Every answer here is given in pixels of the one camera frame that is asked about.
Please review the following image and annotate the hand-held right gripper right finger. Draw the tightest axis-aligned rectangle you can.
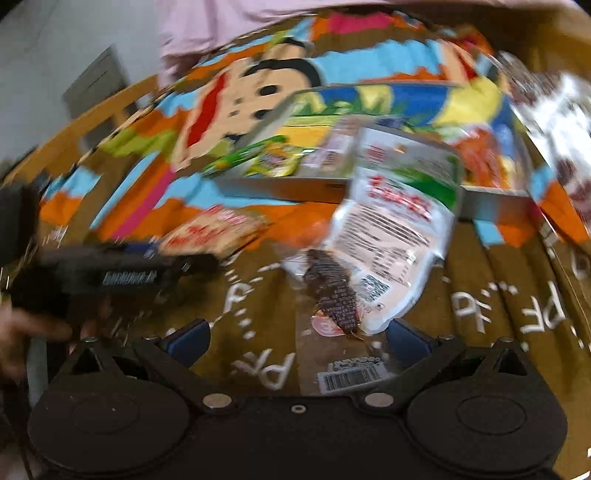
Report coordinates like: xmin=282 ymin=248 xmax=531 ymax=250
xmin=355 ymin=318 xmax=531 ymax=415

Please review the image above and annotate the grey snack box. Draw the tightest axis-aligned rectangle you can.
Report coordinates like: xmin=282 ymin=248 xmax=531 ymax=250
xmin=215 ymin=83 xmax=541 ymax=222

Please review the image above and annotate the printed cartoon blanket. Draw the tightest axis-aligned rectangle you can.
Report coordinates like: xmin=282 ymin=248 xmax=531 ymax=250
xmin=0 ymin=11 xmax=591 ymax=480

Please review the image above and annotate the white green snack packet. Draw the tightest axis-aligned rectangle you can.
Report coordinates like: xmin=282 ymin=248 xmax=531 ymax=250
xmin=323 ymin=124 xmax=465 ymax=335

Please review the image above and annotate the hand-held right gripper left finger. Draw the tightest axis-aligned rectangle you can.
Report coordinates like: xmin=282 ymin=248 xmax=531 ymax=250
xmin=69 ymin=319 xmax=237 ymax=416

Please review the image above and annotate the green stick packet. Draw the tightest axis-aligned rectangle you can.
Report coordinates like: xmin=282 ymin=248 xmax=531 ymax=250
xmin=201 ymin=143 xmax=264 ymax=178

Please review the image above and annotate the pink bed sheet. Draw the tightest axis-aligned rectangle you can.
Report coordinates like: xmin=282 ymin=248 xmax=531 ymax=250
xmin=154 ymin=0 xmax=578 ymax=84

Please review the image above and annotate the clear packet with dark snack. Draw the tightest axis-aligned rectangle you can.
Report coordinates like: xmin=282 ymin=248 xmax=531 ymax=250
xmin=284 ymin=248 xmax=402 ymax=395

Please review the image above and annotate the wooden bed frame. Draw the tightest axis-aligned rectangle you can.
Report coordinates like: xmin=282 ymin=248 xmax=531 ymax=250
xmin=9 ymin=74 xmax=160 ymax=181

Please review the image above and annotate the clear biscuit stick packet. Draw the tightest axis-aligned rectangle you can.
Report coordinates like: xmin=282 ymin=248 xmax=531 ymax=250
xmin=300 ymin=117 xmax=365 ymax=178

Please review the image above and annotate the person's left hand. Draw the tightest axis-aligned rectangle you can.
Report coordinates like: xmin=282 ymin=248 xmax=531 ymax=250
xmin=0 ymin=305 xmax=75 ymax=380

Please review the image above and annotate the red-print biscuit packet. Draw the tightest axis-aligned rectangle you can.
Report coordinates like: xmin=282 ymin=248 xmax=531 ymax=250
xmin=159 ymin=205 xmax=269 ymax=259

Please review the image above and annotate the orange red snack packet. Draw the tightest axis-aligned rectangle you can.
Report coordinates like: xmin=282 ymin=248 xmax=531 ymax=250
xmin=457 ymin=129 xmax=515 ymax=190

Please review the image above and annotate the grey wall panel door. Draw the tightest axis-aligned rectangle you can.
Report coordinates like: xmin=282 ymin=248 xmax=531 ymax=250
xmin=62 ymin=46 xmax=127 ymax=121

